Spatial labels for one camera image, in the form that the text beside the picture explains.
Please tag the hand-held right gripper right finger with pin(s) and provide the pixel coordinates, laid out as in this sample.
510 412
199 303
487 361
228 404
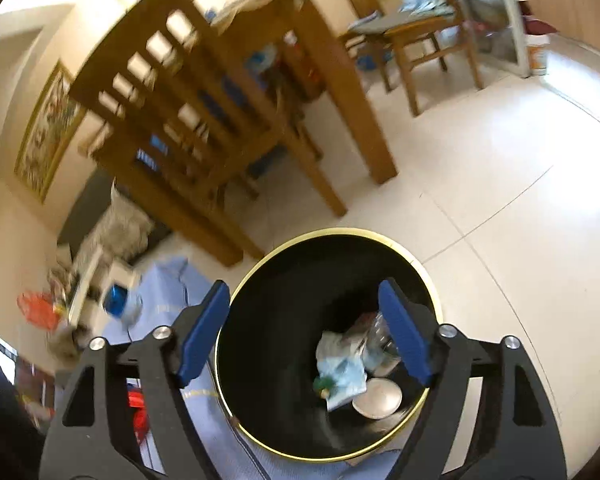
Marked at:
405 330

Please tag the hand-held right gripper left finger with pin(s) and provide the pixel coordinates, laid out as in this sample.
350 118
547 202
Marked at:
202 330

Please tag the green label plastic bottle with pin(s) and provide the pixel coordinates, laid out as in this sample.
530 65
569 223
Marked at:
377 345

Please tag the white paper cup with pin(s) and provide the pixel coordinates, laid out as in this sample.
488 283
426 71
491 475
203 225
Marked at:
377 397

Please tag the white plastic bag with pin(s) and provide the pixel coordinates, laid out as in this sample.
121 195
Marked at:
340 365

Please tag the black gold-rimmed trash bin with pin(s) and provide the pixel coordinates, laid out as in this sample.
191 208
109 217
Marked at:
280 310

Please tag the blue striped tablecloth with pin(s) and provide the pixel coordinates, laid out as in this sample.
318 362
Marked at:
165 285

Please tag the blue lid glass jar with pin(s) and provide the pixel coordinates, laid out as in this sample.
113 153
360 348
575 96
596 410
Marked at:
117 300

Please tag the red cigarette pack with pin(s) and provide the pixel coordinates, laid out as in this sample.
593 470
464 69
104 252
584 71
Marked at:
137 410

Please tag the floral lace sofa cover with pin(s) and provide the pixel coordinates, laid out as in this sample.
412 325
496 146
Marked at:
120 230

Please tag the orange plastic bag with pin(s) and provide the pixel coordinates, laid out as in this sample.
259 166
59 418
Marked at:
35 307

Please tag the dark grey sofa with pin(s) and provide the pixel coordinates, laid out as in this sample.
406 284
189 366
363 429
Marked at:
87 205

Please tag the wooden dining table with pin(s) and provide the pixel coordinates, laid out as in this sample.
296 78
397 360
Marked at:
340 100

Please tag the framed horse painting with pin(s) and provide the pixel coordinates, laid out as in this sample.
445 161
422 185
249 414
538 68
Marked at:
47 125

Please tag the wooden chair with cushion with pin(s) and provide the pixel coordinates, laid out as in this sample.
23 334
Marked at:
410 45

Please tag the tall-backed wooden chair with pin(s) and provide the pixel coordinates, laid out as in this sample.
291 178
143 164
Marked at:
130 50

